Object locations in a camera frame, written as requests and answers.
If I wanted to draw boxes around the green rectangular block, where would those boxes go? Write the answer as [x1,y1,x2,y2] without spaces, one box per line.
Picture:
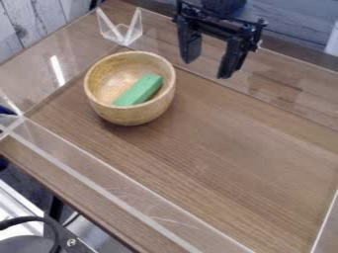
[112,73,163,106]

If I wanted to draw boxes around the black metal table bracket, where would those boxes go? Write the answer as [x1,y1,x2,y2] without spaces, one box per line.
[47,197,98,253]

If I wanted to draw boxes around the blue object at left edge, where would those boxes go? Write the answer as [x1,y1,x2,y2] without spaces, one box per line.
[0,105,17,116]

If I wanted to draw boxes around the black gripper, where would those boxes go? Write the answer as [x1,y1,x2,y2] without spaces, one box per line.
[174,0,269,79]

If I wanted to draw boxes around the black cable loop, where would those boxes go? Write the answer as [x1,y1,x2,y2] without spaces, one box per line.
[0,215,63,253]

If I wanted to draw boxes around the brown wooden bowl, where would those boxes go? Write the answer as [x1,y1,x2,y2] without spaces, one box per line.
[83,50,176,126]

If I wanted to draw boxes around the clear acrylic tray walls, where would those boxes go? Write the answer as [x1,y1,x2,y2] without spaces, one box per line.
[0,14,338,253]

